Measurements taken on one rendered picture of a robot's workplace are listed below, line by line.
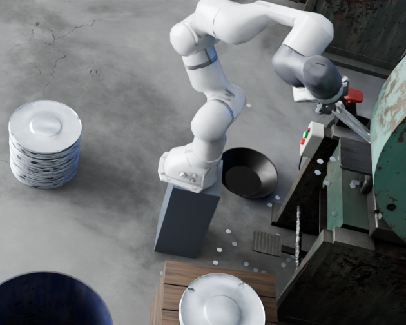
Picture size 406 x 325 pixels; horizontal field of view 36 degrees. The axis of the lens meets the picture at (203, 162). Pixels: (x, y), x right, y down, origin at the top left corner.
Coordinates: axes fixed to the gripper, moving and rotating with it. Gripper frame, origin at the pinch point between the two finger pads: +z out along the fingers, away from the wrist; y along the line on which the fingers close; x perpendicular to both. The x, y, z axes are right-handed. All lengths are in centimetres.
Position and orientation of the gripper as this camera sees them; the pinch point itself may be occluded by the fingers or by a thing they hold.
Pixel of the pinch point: (338, 104)
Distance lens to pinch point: 191.9
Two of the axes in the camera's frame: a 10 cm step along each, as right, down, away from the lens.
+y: 6.5, -7.5, -1.3
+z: 3.3, 1.3, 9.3
